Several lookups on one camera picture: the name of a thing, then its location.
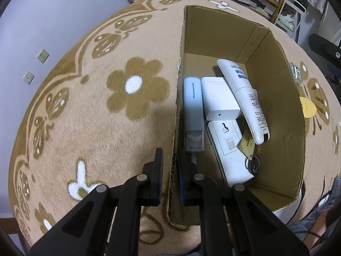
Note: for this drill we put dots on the light blue tube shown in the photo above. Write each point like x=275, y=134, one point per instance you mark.
x=193, y=104

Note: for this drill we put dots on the black rounded object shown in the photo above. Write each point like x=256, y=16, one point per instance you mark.
x=322, y=45

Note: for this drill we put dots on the printed cardboard box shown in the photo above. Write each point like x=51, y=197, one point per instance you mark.
x=277, y=112

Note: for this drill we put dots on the white wall socket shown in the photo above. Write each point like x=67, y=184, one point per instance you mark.
x=42, y=55
x=28, y=77

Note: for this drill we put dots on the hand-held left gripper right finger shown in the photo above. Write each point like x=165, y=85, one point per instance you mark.
x=182, y=189

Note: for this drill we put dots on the yellow oval case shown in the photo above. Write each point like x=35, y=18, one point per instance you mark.
x=309, y=108

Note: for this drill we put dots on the small glass jar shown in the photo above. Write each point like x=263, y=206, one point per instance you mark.
x=296, y=73

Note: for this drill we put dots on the white lotion tube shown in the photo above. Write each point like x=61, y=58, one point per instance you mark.
x=250, y=104

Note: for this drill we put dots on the beige printed blanket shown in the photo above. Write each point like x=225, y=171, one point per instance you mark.
x=93, y=125

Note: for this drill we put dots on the wooden bookshelf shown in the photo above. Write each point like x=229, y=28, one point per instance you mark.
x=277, y=5

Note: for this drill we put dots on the white drawer cart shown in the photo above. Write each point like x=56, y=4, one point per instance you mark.
x=290, y=13

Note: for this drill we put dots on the white device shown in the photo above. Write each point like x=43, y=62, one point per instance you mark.
x=231, y=162

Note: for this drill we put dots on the key bunch with gold tag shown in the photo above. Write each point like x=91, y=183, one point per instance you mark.
x=246, y=145

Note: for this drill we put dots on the white power adapter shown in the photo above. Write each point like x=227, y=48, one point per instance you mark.
x=218, y=101

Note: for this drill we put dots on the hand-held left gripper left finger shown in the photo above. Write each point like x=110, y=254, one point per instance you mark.
x=158, y=189

